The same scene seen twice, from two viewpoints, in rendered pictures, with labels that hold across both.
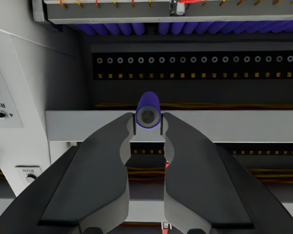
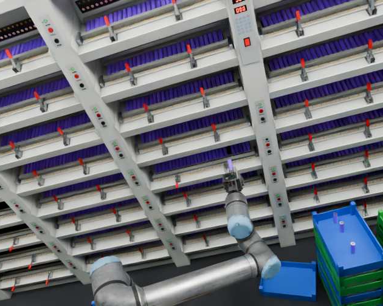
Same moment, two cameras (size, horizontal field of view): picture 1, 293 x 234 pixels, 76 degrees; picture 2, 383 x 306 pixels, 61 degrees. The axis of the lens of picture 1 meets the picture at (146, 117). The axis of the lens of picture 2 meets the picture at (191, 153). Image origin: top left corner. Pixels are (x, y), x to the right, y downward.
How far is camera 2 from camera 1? 153 cm
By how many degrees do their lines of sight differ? 68
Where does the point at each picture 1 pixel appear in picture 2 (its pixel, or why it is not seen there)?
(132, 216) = (222, 107)
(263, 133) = (194, 150)
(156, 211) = (213, 111)
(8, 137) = (267, 132)
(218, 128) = (206, 148)
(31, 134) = (259, 135)
